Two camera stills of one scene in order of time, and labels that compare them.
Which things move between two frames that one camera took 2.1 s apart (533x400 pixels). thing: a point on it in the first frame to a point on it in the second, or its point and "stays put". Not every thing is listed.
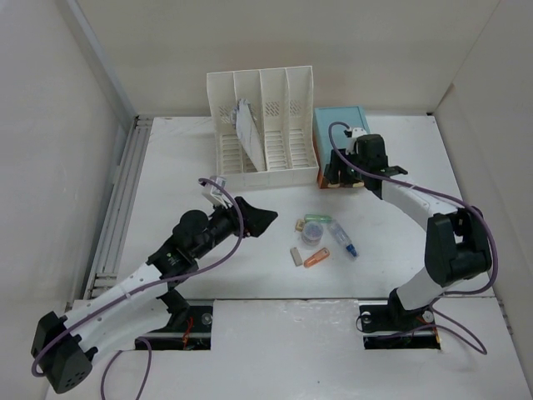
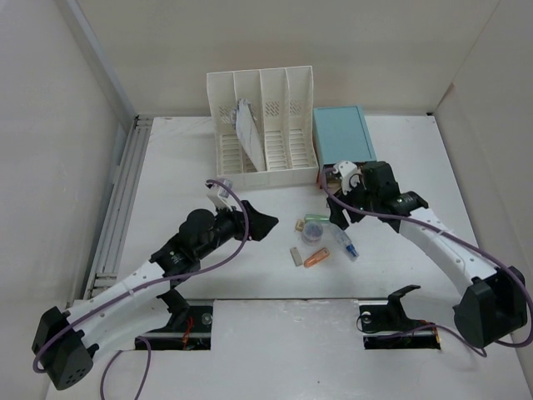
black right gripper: (332, 170) to (336, 217)
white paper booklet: (245, 122) stays put
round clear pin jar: (312, 233) stays put
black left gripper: (254, 221) stays put
